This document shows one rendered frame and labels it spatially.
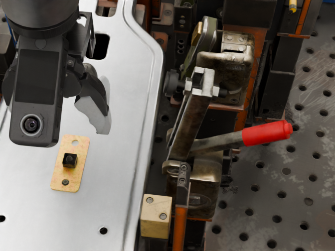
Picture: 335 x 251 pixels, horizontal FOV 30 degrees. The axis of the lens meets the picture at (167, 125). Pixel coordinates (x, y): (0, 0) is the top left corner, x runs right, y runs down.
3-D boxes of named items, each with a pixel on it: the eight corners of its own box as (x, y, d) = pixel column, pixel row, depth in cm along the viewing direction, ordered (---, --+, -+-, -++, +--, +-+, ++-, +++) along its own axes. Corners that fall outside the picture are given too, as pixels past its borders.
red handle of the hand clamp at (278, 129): (168, 134, 78) (286, 107, 70) (177, 143, 80) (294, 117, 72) (164, 164, 76) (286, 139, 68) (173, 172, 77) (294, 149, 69)
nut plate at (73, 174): (63, 134, 86) (62, 130, 84) (90, 138, 85) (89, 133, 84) (49, 189, 81) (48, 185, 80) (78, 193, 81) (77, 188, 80)
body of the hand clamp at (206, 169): (166, 238, 110) (171, 135, 80) (205, 243, 109) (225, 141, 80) (162, 271, 106) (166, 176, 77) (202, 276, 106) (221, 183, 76)
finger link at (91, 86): (120, 104, 72) (82, 57, 65) (118, 115, 71) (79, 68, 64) (84, 109, 74) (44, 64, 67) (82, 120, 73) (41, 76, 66)
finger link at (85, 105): (133, 98, 78) (98, 53, 71) (126, 139, 75) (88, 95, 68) (111, 102, 80) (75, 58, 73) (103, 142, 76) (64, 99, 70)
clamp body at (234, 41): (180, 146, 120) (190, 13, 88) (240, 152, 119) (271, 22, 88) (175, 188, 115) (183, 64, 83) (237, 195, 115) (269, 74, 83)
